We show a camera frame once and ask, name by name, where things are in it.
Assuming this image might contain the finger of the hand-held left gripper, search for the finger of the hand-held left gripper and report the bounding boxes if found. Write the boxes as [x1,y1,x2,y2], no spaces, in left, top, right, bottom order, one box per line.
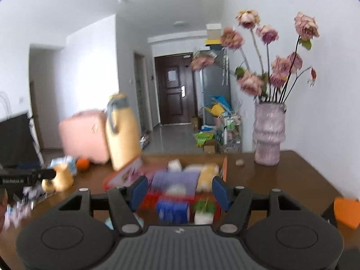
[29,169,56,181]

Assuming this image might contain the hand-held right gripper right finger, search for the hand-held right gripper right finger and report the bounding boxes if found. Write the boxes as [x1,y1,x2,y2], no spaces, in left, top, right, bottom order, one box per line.
[212,176,303,235]

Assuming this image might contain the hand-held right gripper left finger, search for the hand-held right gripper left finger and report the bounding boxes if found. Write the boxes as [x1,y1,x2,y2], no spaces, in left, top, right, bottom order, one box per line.
[58,176,149,236]

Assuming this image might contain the yellow white plush toy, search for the yellow white plush toy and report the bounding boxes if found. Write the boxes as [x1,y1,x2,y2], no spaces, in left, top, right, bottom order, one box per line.
[167,160,220,195]

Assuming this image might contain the red cardboard box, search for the red cardboard box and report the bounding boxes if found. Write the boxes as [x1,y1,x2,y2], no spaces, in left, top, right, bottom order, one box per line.
[103,154,228,224]

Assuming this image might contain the purple knitted cloth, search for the purple knitted cloth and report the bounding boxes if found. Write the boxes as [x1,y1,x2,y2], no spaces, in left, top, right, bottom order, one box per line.
[152,171,201,194]

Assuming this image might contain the yellow mug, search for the yellow mug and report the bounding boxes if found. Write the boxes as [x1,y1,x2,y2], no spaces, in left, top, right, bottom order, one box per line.
[42,163,74,192]

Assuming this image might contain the light blue white carton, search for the light blue white carton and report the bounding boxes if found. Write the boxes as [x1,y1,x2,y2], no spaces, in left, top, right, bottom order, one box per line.
[51,156,78,176]

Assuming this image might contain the small white box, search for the small white box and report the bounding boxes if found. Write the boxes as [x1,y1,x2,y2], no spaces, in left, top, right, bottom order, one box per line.
[194,211,215,226]

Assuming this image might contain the pile of clear packets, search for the pile of clear packets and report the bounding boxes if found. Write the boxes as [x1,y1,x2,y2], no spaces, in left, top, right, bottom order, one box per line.
[4,186,45,229]

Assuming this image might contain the blue packet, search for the blue packet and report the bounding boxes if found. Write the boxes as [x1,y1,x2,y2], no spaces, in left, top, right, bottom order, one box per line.
[156,198,190,222]

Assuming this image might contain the orange fruit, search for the orange fruit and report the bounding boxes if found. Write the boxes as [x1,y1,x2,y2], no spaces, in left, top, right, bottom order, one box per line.
[76,158,91,172]

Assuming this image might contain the black paper bag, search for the black paper bag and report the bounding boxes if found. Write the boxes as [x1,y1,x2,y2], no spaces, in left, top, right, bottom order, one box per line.
[0,91,41,170]

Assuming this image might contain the pink suitcase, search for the pink suitcase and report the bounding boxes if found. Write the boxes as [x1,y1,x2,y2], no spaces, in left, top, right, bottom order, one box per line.
[58,110,110,164]

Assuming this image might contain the green box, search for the green box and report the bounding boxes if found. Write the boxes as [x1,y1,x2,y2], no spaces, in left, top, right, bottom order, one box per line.
[195,131,217,148]

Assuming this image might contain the large yellow thermos bottle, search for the large yellow thermos bottle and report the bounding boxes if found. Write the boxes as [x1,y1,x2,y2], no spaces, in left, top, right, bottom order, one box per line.
[105,92,142,171]

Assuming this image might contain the white storage rack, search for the white storage rack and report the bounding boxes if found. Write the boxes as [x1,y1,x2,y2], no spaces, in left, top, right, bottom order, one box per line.
[219,112,243,154]

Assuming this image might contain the purple ribbed vase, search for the purple ribbed vase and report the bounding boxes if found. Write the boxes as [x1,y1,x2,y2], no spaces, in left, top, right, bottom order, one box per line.
[252,101,287,166]

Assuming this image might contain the blue yellow toys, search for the blue yellow toys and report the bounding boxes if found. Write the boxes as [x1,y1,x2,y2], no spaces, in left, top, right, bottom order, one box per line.
[204,95,233,117]

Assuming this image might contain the dark brown door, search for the dark brown door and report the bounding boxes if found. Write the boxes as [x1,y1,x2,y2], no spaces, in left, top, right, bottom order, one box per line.
[154,53,197,126]

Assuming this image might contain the bunch of pink flowers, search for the bunch of pink flowers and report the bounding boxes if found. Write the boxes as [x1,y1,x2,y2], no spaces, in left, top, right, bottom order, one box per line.
[191,10,320,103]

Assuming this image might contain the grey refrigerator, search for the grey refrigerator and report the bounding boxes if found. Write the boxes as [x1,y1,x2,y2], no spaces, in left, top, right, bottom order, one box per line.
[197,48,232,119]

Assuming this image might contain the orange object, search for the orange object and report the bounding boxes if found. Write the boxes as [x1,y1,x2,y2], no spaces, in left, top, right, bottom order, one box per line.
[333,197,360,230]

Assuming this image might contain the yellow and white boxes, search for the yellow and white boxes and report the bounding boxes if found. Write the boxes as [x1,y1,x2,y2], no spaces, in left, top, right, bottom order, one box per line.
[205,24,225,50]

